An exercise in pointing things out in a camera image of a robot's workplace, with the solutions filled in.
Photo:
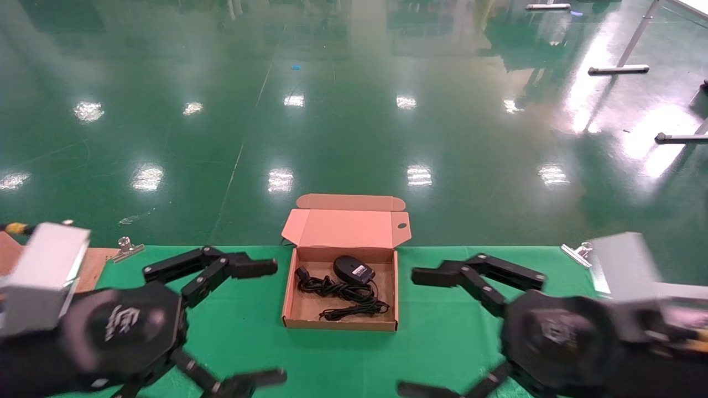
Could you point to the dark object at room edge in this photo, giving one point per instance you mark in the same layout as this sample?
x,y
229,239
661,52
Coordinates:
x,y
704,94

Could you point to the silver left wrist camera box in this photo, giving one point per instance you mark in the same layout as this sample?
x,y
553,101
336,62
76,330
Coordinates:
x,y
41,276

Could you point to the grey table leg with foot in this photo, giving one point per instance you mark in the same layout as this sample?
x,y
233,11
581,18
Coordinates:
x,y
619,69

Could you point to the clear plastic floor scrap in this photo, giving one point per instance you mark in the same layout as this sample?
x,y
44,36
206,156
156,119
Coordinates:
x,y
128,220

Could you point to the dark table leg with foot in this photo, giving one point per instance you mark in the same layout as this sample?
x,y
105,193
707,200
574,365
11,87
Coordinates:
x,y
680,137

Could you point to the green table cloth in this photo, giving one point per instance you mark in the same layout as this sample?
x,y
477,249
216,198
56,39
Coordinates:
x,y
442,342

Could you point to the grey metal table foot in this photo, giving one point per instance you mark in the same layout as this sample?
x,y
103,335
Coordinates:
x,y
547,6

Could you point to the silver metal binder clip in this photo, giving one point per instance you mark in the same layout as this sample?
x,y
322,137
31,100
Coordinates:
x,y
575,254
127,251

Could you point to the open brown cardboard box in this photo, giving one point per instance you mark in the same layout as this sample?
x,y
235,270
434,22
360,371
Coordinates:
x,y
343,229

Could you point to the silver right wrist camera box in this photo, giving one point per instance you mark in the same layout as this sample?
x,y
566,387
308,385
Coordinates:
x,y
625,265

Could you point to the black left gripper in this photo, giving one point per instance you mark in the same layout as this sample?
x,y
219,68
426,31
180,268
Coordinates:
x,y
121,331

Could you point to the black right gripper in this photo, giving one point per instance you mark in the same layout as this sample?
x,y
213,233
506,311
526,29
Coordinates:
x,y
558,340

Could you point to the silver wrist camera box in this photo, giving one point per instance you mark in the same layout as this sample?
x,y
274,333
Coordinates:
x,y
41,276
625,265

